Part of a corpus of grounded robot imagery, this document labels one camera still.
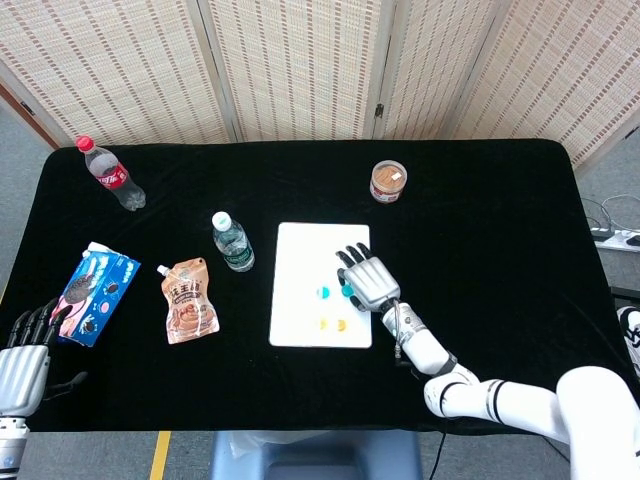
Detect black hanging cable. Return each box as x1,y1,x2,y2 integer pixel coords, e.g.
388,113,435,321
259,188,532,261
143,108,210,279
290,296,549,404
432,430,447,480

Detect white rectangular board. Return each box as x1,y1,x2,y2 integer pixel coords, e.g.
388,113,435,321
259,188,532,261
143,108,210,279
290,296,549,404
268,222,374,349

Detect blue cookie box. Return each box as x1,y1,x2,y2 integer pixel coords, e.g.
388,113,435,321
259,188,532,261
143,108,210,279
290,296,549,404
54,241,142,347

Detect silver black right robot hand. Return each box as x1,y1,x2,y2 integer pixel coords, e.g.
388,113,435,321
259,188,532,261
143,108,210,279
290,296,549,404
336,242,402,312

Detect white power strip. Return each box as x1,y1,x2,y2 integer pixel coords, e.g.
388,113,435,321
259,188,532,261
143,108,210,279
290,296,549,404
589,227,640,252

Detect grey floor cable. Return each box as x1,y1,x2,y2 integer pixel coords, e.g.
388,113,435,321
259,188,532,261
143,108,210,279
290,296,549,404
582,193,640,236

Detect clear jar brown contents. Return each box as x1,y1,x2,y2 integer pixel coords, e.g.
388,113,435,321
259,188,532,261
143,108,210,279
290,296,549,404
369,159,408,205

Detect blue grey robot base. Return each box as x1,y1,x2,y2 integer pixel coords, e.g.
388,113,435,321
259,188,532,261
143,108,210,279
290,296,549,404
209,429,424,480

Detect brown spout drink pouch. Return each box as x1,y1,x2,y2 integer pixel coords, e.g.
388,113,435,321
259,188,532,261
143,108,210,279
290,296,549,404
156,257,222,346

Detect red label cola bottle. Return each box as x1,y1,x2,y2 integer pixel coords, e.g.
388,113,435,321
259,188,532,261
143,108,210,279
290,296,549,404
74,134,148,212

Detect woven bamboo folding screen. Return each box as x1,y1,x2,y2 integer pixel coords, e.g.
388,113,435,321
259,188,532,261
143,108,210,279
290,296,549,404
0,0,640,174

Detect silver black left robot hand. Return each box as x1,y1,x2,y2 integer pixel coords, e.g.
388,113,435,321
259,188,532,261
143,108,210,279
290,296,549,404
0,297,89,417

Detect white black sneaker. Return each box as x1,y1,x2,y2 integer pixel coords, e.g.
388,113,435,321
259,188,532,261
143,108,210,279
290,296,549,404
616,305,640,374

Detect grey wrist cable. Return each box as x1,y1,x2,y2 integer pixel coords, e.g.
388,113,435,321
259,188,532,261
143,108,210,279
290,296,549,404
391,299,409,367

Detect black velvet table cloth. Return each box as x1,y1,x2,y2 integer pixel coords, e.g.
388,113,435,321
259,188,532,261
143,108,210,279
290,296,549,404
0,138,636,434

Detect green label water bottle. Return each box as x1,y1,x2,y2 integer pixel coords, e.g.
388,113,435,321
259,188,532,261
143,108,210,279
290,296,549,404
211,211,256,273

